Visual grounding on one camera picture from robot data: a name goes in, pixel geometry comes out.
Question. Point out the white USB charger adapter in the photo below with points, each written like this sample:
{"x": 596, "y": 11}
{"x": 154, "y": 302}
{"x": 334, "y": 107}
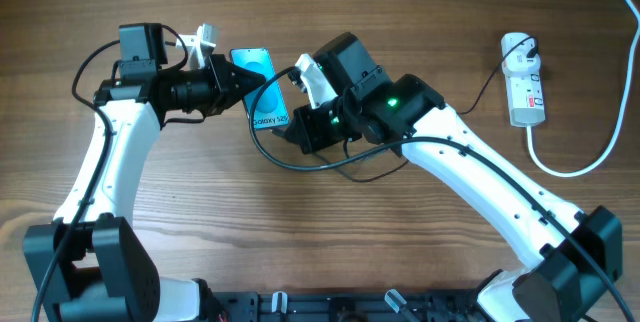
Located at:
{"x": 521, "y": 61}

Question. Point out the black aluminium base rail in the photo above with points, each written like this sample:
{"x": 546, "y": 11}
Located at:
{"x": 392, "y": 306}

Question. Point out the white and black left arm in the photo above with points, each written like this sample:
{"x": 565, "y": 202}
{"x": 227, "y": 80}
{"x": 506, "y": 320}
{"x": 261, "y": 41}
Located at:
{"x": 87, "y": 263}

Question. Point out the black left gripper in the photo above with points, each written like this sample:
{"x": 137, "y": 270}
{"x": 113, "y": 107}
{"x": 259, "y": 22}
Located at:
{"x": 221, "y": 74}

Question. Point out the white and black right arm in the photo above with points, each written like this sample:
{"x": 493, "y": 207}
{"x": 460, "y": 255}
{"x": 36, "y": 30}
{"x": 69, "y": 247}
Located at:
{"x": 568, "y": 258}

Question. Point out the white power strip socket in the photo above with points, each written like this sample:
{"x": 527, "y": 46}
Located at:
{"x": 524, "y": 94}

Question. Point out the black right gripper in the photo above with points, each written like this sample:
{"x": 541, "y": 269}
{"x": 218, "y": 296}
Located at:
{"x": 314, "y": 139}

